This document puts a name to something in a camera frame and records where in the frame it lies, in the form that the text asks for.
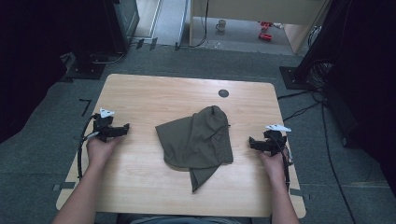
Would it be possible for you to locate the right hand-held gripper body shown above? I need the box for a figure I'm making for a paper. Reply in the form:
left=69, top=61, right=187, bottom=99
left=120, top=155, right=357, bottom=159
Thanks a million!
left=262, top=123, right=292, bottom=157

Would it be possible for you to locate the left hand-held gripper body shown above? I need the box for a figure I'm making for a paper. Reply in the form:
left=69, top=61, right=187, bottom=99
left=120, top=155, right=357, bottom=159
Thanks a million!
left=92, top=107, right=119, bottom=144

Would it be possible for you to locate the person's left hand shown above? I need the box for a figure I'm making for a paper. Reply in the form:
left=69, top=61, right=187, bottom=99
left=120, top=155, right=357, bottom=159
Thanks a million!
left=85, top=135, right=124, bottom=171

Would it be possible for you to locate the person's right hand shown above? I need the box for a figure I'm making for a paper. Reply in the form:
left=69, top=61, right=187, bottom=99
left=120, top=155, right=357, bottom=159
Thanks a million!
left=258, top=150, right=288, bottom=185

